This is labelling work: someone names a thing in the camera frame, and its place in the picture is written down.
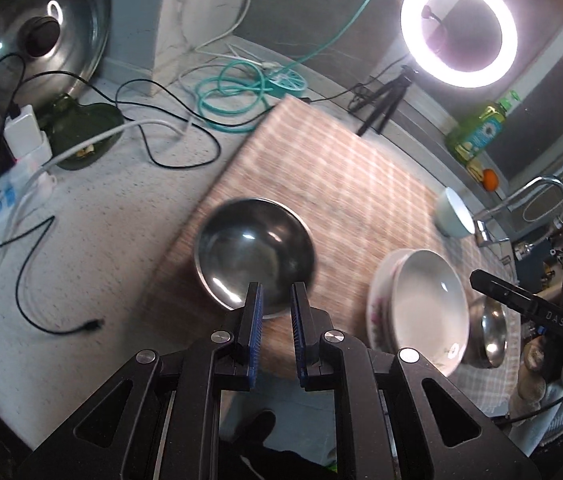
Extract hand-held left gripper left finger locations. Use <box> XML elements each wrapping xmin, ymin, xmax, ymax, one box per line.
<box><xmin>22</xmin><ymin>281</ymin><xmax>266</xmax><ymax>480</ymax></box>

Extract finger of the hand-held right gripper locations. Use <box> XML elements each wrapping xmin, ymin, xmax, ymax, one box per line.
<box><xmin>469</xmin><ymin>269</ymin><xmax>545</xmax><ymax>317</ymax></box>

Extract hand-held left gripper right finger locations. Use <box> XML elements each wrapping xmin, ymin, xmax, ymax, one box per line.
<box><xmin>289</xmin><ymin>281</ymin><xmax>545</xmax><ymax>480</ymax></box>

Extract plain steel bowl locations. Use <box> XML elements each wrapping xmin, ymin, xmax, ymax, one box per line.
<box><xmin>461</xmin><ymin>296</ymin><xmax>509</xmax><ymax>370</ymax></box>

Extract white plate with branch print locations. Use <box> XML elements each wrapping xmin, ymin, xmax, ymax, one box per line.
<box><xmin>386</xmin><ymin>248</ymin><xmax>471</xmax><ymax>376</ymax></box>

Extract large pink floral plate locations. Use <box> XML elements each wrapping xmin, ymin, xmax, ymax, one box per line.
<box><xmin>365</xmin><ymin>255</ymin><xmax>402</xmax><ymax>357</ymax></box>

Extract steel bowl with red outside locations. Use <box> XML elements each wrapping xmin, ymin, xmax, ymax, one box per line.
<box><xmin>192</xmin><ymin>198</ymin><xmax>318</xmax><ymax>318</ymax></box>

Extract light blue ceramic bowl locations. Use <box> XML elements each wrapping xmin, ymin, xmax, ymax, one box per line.
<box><xmin>434</xmin><ymin>186</ymin><xmax>475</xmax><ymax>239</ymax></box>

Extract person's right hand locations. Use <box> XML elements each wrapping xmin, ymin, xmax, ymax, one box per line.
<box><xmin>509</xmin><ymin>337</ymin><xmax>563</xmax><ymax>456</ymax></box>

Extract grey checked cloth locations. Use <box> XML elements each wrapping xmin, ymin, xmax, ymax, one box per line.
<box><xmin>441</xmin><ymin>240</ymin><xmax>522</xmax><ymax>413</ymax></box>

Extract chrome faucet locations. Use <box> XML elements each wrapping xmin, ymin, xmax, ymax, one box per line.
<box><xmin>472</xmin><ymin>175</ymin><xmax>563</xmax><ymax>248</ymax></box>

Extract pink plaid cloth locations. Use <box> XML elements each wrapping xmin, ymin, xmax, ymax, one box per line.
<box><xmin>139</xmin><ymin>94</ymin><xmax>517</xmax><ymax>381</ymax></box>

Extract green dish soap bottle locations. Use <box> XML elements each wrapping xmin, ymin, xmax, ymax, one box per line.
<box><xmin>445</xmin><ymin>90</ymin><xmax>519</xmax><ymax>163</ymax></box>

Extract black tripod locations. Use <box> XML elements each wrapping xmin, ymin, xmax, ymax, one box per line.
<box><xmin>356</xmin><ymin>65</ymin><xmax>416</xmax><ymax>137</ymax></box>

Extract round teal power strip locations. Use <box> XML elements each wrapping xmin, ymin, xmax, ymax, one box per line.
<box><xmin>266</xmin><ymin>72</ymin><xmax>309</xmax><ymax>101</ymax></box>

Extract dark green glass dish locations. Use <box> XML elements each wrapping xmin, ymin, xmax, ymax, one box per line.
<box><xmin>49</xmin><ymin>94</ymin><xmax>125</xmax><ymax>171</ymax></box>

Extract white power strip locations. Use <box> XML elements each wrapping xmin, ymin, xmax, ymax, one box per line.
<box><xmin>0</xmin><ymin>150</ymin><xmax>57</xmax><ymax>241</ymax></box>

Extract white charger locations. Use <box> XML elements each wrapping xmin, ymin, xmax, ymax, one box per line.
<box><xmin>4</xmin><ymin>105</ymin><xmax>45</xmax><ymax>158</ymax></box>

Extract steel pot lid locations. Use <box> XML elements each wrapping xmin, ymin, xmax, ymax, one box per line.
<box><xmin>0</xmin><ymin>0</ymin><xmax>112</xmax><ymax>133</ymax></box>

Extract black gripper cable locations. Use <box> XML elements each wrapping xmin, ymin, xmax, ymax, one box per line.
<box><xmin>501</xmin><ymin>390</ymin><xmax>563</xmax><ymax>427</ymax></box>

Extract black cable with loose plug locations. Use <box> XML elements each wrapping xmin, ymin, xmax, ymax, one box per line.
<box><xmin>0</xmin><ymin>215</ymin><xmax>106</xmax><ymax>334</ymax></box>

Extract black looped cable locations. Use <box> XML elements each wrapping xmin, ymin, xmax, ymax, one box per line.
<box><xmin>0</xmin><ymin>55</ymin><xmax>223</xmax><ymax>171</ymax></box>

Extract black ring light cable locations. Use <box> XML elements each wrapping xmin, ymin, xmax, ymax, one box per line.
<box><xmin>311</xmin><ymin>60</ymin><xmax>407</xmax><ymax>111</ymax></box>

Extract thick white charging cable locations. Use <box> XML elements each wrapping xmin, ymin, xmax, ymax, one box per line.
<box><xmin>36</xmin><ymin>117</ymin><xmax>195</xmax><ymax>181</ymax></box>

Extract teal cable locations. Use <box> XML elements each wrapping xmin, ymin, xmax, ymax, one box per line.
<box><xmin>196</xmin><ymin>0</ymin><xmax>397</xmax><ymax>133</ymax></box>

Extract thin white cable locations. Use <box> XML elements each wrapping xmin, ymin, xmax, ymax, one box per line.
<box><xmin>179</xmin><ymin>0</ymin><xmax>282</xmax><ymax>91</ymax></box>

